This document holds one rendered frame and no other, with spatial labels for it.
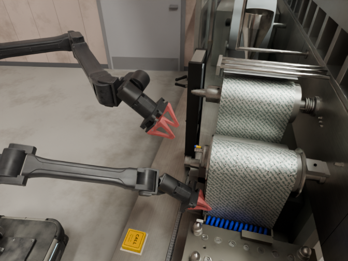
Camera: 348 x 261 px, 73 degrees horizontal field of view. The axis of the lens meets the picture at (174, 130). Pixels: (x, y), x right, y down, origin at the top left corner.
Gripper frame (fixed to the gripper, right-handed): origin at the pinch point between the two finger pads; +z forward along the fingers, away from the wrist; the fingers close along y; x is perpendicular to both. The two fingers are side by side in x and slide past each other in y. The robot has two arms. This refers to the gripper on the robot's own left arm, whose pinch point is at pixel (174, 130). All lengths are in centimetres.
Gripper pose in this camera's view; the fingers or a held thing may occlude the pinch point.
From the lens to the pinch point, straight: 72.3
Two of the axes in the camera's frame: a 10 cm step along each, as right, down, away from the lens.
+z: 7.4, 6.1, 2.6
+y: -2.3, 6.1, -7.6
